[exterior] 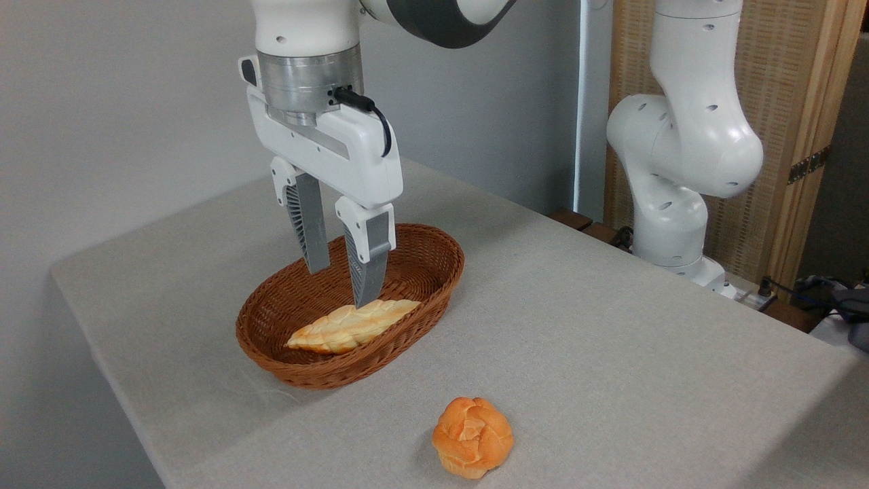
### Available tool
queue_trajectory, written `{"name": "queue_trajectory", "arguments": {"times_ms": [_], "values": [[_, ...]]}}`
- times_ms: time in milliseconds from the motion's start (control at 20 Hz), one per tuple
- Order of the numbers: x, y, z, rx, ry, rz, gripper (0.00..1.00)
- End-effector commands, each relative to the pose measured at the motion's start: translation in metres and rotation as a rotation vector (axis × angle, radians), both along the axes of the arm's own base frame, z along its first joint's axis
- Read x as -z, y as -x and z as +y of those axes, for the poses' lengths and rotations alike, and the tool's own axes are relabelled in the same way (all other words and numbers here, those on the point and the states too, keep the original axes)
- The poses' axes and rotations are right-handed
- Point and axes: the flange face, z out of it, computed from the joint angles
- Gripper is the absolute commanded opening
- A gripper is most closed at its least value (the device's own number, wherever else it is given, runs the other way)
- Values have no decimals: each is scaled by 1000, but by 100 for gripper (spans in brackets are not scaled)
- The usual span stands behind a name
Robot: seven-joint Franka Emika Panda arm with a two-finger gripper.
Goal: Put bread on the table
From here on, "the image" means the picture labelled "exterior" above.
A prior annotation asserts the round knotted bread roll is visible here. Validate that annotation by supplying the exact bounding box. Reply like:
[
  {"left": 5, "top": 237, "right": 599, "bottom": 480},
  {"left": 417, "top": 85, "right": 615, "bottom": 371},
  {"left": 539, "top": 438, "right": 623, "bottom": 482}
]
[{"left": 432, "top": 397, "right": 515, "bottom": 480}]

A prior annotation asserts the dark grey bag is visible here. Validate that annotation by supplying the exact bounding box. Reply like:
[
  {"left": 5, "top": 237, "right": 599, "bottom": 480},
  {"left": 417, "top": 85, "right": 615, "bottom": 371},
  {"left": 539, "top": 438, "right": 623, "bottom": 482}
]
[{"left": 832, "top": 289, "right": 869, "bottom": 352}]

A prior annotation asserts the metal screen hinge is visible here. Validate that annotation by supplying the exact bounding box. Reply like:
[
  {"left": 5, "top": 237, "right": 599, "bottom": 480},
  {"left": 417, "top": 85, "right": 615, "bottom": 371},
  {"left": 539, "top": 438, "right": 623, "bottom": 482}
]
[{"left": 788, "top": 146, "right": 830, "bottom": 185}]

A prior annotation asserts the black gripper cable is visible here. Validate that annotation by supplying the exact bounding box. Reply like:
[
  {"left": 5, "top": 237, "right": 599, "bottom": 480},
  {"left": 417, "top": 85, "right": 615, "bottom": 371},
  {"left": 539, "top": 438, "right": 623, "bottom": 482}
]
[{"left": 333, "top": 86, "right": 393, "bottom": 158}]

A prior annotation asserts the long braided bread loaf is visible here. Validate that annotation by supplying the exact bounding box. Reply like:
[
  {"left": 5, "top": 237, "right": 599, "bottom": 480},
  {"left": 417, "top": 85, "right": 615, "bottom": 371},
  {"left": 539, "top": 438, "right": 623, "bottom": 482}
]
[{"left": 285, "top": 299, "right": 422, "bottom": 355}]

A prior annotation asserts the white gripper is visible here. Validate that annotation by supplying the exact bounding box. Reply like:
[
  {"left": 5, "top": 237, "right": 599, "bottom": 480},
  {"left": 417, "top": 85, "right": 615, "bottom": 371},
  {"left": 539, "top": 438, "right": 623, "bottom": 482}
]
[{"left": 239, "top": 56, "right": 403, "bottom": 310}]

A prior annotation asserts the black cables bundle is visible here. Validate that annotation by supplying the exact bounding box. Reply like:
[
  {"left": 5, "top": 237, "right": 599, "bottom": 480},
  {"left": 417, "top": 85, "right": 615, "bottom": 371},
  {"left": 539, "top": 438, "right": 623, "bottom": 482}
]
[{"left": 757, "top": 275, "right": 869, "bottom": 321}]

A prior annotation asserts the wooden rattan folding screen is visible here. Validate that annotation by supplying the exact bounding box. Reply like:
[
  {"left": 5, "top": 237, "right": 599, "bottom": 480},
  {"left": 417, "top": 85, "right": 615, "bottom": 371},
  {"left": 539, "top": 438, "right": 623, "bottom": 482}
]
[{"left": 604, "top": 0, "right": 867, "bottom": 286}]

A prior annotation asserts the brown wicker oval basket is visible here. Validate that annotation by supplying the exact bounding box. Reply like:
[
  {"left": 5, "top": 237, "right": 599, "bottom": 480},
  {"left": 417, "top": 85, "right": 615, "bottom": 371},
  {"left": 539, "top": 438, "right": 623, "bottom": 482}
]
[{"left": 236, "top": 223, "right": 466, "bottom": 390}]

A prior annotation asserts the grey tablecloth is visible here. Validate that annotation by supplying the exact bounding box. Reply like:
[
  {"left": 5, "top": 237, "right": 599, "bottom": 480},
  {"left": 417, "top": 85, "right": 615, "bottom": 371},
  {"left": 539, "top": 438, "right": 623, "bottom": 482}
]
[{"left": 51, "top": 158, "right": 869, "bottom": 489}]

